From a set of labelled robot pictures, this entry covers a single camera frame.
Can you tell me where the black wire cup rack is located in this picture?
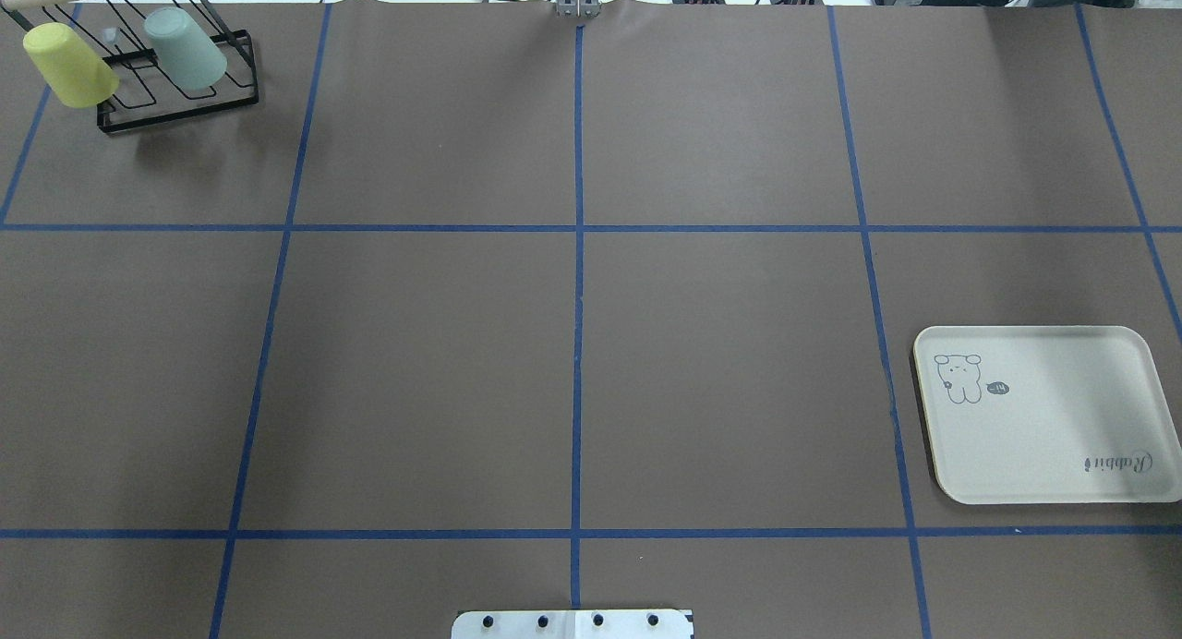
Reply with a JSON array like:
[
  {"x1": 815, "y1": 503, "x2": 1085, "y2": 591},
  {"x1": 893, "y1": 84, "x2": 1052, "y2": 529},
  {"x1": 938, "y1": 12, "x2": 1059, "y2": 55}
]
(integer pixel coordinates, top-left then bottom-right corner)
[{"x1": 4, "y1": 0, "x2": 261, "y2": 135}]

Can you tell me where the yellow plastic cup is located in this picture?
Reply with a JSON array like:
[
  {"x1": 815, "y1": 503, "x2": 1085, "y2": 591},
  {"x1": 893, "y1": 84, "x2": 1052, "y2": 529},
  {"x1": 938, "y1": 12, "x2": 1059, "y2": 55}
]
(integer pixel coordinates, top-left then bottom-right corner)
[{"x1": 22, "y1": 22, "x2": 121, "y2": 109}]

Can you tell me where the cream rabbit tray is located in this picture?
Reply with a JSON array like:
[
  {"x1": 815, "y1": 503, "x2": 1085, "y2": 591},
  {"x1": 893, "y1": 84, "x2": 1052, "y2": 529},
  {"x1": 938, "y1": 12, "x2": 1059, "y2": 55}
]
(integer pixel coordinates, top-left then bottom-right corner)
[{"x1": 913, "y1": 326, "x2": 1178, "y2": 506}]

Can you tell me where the green plastic cup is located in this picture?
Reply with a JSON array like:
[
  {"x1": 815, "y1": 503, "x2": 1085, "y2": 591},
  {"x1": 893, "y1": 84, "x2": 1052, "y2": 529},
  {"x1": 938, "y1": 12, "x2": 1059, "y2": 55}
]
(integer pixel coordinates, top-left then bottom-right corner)
[{"x1": 143, "y1": 6, "x2": 228, "y2": 90}]

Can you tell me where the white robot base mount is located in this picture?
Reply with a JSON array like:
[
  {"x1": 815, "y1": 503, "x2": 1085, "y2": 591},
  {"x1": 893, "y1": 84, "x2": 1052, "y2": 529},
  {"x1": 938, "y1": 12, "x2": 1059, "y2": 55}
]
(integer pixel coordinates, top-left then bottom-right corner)
[{"x1": 452, "y1": 609, "x2": 695, "y2": 638}]

